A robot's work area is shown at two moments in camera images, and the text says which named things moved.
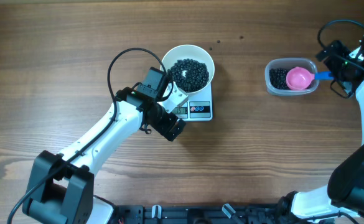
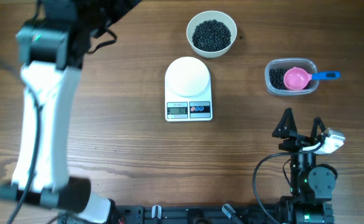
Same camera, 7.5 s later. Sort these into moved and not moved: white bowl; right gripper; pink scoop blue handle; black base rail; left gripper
Moved: left gripper; right gripper; white bowl
Not moved: black base rail; pink scoop blue handle
